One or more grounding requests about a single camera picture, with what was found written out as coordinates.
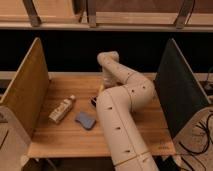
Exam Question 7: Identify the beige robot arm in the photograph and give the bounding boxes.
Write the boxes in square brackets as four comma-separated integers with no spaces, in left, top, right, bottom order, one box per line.
[96,51,159,171]

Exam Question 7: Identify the white plastic bottle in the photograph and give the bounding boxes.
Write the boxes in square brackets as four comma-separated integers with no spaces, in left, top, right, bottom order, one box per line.
[49,95,76,124]

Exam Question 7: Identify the left wooden side panel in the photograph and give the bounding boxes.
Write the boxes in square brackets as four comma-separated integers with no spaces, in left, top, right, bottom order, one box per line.
[0,37,49,143]

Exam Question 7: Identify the right dark side panel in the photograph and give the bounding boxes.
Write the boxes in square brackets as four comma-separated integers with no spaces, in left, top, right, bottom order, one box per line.
[154,38,211,138]

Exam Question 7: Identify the wooden shelf with brackets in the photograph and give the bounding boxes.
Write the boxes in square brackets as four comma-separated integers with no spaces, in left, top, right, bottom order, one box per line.
[0,0,213,32]

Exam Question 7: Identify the black cables on floor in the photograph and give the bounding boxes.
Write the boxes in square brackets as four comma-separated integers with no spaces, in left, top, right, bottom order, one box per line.
[178,111,213,171]

